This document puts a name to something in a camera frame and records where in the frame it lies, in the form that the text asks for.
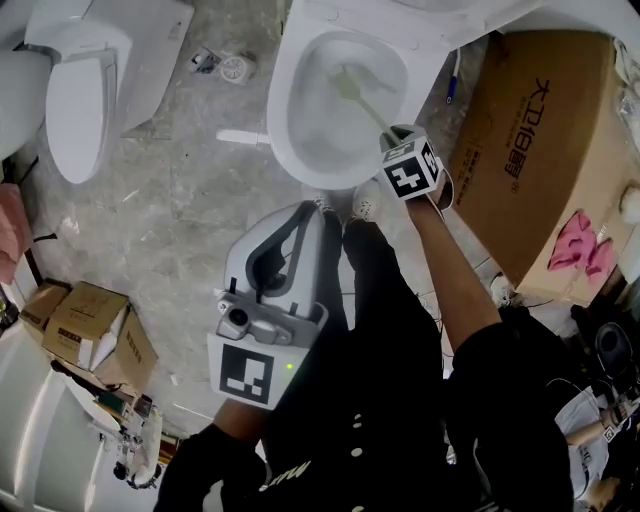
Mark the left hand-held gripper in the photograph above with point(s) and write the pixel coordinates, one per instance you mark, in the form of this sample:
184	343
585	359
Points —
247	372

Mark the white toilet with closed lid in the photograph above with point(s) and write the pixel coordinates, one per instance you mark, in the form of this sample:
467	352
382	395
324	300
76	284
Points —
85	100

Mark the white sneaker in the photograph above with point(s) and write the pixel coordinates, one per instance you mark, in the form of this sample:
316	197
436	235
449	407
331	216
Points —
501	289

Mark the grey metal floor fitting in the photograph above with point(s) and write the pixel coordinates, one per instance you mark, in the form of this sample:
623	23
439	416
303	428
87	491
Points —
204	60

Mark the large printed cardboard box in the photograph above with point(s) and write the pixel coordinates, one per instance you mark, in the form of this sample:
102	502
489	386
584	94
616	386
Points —
540	135

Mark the open cardboard box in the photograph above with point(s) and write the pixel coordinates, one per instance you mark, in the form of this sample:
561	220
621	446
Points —
95	325

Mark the chrome fitting with black wheels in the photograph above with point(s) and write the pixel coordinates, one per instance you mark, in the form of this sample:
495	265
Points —
135	460

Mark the small cardboard box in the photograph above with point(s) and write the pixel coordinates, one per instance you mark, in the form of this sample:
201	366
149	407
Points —
42	307

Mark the person's black jacket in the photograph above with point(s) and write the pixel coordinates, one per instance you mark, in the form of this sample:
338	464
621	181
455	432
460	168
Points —
505	410

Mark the person's right forearm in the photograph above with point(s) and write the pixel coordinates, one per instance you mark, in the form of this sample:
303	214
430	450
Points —
450	280

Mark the round white drain cover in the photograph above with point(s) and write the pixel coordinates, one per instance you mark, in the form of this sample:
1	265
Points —
236	69

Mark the white ceramic toilet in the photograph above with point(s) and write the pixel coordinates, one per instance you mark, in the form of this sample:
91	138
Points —
17	100

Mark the person's right white shoe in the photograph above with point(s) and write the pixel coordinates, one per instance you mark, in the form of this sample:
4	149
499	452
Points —
366	197

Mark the black round device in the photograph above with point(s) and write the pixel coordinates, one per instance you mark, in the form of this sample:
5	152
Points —
614	345

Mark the person's left forearm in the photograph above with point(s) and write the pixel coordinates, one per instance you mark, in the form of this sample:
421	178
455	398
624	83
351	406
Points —
240	420

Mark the blue and white tube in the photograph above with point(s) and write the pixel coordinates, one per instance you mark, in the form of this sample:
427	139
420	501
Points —
452	85

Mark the white ceramic fixture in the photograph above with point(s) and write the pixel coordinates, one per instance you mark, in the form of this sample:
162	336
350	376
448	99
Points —
45	440

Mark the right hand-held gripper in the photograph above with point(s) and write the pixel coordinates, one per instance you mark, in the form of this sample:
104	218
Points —
410	172

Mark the white toilet bowl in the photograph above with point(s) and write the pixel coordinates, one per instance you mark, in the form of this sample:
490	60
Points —
320	165

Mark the clear plastic wrap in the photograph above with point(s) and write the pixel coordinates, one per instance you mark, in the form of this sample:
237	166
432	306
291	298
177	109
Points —
629	90

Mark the pink cloth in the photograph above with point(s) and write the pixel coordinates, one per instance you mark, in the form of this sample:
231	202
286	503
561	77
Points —
12	235
575	247

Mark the pale green toilet brush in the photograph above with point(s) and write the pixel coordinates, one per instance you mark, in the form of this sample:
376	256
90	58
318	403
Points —
350	87

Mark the white strip on floor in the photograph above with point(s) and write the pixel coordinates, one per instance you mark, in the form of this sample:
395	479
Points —
240	136

